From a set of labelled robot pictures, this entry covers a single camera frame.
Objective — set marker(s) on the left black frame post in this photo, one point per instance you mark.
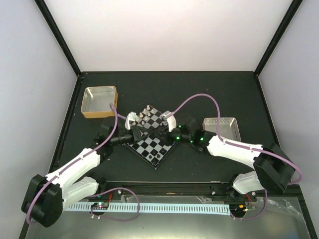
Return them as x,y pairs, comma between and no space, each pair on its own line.
42,6

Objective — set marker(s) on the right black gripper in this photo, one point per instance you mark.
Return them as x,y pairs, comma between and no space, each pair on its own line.
165,138

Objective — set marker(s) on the small green circuit board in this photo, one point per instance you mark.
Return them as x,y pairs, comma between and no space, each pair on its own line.
100,206

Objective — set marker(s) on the right black frame post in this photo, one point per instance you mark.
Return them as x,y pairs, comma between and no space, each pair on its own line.
285,22

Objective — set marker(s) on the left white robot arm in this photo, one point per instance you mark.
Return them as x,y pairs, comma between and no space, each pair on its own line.
48,196

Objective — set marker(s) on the right small circuit board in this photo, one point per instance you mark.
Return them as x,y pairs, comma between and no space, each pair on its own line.
240,208

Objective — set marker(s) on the light blue cable duct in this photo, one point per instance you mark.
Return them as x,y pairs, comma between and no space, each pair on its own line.
212,209

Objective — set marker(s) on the black white chess board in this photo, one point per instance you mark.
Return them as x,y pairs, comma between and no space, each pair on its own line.
151,149

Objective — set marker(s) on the gold metal tin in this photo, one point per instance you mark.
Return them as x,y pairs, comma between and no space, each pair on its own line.
96,102

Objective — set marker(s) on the pink metal tin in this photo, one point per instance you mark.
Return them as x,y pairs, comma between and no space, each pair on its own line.
228,127

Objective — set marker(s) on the black front rail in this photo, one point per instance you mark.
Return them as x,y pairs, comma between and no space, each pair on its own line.
218,190

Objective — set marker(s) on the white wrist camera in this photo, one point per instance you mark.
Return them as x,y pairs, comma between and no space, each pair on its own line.
130,119
170,119

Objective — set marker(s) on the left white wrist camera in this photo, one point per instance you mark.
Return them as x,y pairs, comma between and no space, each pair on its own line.
130,119

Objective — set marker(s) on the black frame post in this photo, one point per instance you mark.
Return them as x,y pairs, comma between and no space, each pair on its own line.
42,6
285,22

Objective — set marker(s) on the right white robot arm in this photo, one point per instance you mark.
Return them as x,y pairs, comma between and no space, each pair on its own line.
271,170

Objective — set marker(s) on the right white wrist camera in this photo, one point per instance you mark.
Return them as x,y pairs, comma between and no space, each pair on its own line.
170,119

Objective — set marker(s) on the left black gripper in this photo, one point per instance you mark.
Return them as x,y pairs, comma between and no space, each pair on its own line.
136,130

